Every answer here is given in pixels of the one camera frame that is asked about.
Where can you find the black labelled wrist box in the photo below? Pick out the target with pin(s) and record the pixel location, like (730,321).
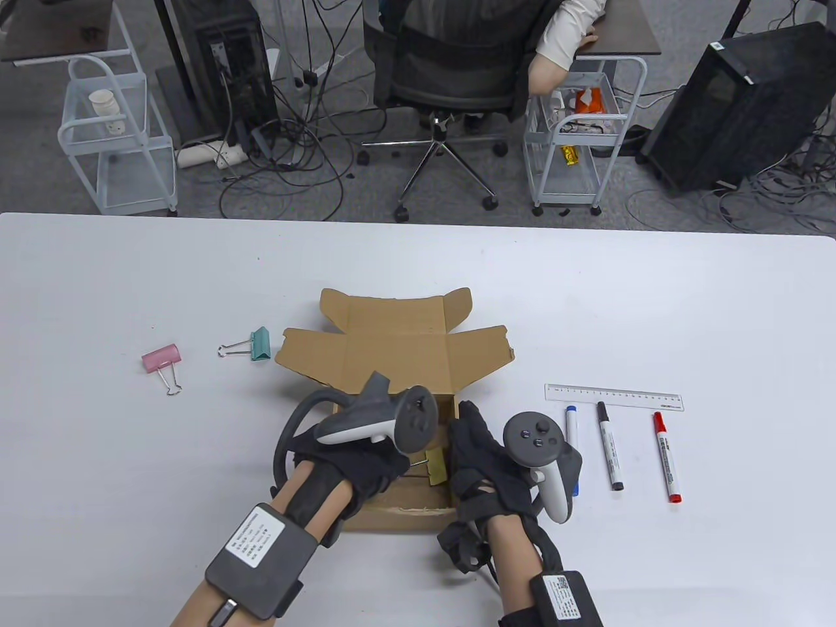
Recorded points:
(568,601)
(261,555)

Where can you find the dark brown desk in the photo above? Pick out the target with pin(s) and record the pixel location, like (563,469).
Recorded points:
(52,26)
(627,32)

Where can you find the person's right forearm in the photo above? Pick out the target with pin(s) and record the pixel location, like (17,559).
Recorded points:
(516,562)

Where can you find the clear ruler office supply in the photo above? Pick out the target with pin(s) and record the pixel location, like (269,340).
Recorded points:
(614,397)

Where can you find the black mesh office chair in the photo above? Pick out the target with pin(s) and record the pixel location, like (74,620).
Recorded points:
(450,65)

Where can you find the black and white controller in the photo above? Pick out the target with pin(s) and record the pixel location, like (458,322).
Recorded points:
(532,441)
(372,418)

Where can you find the pink binder clip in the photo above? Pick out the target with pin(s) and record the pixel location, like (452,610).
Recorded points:
(160,358)

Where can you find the orange packet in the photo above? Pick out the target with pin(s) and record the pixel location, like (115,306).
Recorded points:
(590,101)

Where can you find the blue marker office supply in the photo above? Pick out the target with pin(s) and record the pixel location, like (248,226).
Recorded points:
(572,424)

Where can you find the person's right hand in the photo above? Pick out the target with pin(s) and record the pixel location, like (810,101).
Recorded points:
(483,470)

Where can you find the brown cardboard mailer box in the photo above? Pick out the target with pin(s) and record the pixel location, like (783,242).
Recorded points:
(392,353)

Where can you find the white plug adapter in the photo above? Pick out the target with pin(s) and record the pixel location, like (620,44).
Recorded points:
(116,126)

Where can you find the person's left hand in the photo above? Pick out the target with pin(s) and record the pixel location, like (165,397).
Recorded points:
(366,470)

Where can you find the white paper cup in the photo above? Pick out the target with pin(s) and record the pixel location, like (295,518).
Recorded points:
(102,104)

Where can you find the black desk leg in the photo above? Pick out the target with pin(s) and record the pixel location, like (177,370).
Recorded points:
(173,46)
(735,16)

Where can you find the large black computer tower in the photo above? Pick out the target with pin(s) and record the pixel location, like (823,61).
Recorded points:
(751,111)

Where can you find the person's left forearm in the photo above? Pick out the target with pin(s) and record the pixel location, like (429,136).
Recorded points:
(307,496)

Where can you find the teal binder clip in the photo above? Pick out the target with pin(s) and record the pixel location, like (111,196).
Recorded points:
(261,344)

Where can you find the black and white left controller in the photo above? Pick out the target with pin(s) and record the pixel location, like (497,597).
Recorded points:
(372,418)

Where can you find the black and white right controller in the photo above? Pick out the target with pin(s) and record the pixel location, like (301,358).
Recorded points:
(532,441)

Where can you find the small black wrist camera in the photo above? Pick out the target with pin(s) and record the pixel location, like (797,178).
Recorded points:
(460,548)

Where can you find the gold binder clip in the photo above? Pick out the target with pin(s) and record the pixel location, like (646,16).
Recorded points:
(436,467)

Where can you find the red marker office supply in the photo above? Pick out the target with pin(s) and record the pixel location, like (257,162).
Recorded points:
(666,457)

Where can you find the black marker office supply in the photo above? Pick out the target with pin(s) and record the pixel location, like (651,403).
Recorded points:
(610,450)

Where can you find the white power strip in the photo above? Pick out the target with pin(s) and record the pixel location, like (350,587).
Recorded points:
(209,155)

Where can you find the yellow snack packet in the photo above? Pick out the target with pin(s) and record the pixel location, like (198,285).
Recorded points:
(570,155)

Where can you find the black power adapter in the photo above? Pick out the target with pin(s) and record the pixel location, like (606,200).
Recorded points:
(307,79)

